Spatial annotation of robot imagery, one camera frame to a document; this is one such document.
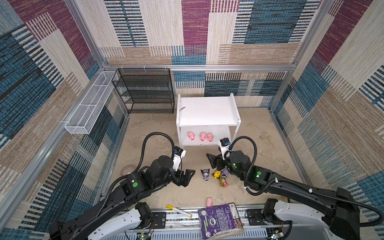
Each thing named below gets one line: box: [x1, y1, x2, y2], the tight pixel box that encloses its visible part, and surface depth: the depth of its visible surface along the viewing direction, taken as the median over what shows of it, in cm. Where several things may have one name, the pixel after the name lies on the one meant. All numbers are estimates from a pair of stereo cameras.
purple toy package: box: [197, 202, 245, 240], surface depth 73 cm
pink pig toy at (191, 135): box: [188, 131, 195, 141], surface depth 86 cm
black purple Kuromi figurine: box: [200, 168, 210, 181], surface depth 87 cm
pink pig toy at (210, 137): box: [207, 132, 214, 142], surface depth 85 cm
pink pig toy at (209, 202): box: [206, 197, 213, 208], surface depth 79 cm
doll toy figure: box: [219, 177, 229, 188], surface depth 85 cm
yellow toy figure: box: [213, 170, 221, 180], surface depth 86 cm
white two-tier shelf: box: [176, 93, 242, 148], surface depth 77 cm
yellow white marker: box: [166, 204, 193, 218], surface depth 78 cm
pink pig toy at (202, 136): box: [200, 132, 207, 142], surface depth 85 cm
